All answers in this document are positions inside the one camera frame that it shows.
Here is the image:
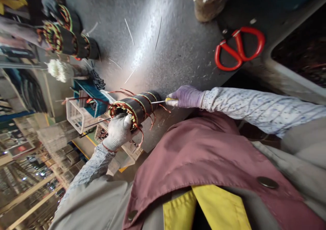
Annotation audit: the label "person's right hand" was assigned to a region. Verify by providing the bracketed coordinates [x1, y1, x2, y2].
[166, 85, 207, 110]

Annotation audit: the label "white plastic lattice crate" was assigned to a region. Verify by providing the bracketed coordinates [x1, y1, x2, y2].
[65, 97, 90, 134]

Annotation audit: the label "person's left hand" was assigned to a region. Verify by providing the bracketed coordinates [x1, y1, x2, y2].
[103, 113, 143, 153]

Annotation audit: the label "person's right fingers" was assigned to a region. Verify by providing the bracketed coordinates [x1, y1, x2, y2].
[166, 85, 190, 107]

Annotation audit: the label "pile of black tubes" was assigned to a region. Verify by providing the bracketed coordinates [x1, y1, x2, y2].
[89, 70, 106, 89]

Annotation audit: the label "person's left fingers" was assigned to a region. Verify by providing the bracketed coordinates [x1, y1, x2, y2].
[115, 113, 143, 137]

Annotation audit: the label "person's body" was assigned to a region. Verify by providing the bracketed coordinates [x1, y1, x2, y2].
[48, 110, 326, 230]

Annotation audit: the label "thin white strip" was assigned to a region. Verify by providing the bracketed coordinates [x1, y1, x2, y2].
[124, 68, 136, 84]
[108, 58, 123, 70]
[124, 18, 136, 46]
[86, 21, 99, 38]

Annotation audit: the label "red handled scissors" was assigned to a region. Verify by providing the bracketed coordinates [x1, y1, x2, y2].
[215, 26, 266, 72]

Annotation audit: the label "small bundle of white sticks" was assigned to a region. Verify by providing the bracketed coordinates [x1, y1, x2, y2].
[45, 59, 90, 83]

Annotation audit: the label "motor stator with copper windings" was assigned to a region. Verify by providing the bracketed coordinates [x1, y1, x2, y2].
[99, 88, 172, 139]

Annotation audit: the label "grey bin with copper scrap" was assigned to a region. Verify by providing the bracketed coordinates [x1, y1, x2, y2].
[264, 10, 326, 106]

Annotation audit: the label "blue plastic bin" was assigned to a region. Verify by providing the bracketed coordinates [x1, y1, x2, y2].
[72, 77, 114, 118]

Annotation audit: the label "yellow handled screwdriver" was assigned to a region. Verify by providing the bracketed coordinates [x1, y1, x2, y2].
[151, 94, 179, 108]

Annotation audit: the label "metal storage racks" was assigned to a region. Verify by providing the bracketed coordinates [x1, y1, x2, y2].
[0, 113, 86, 230]

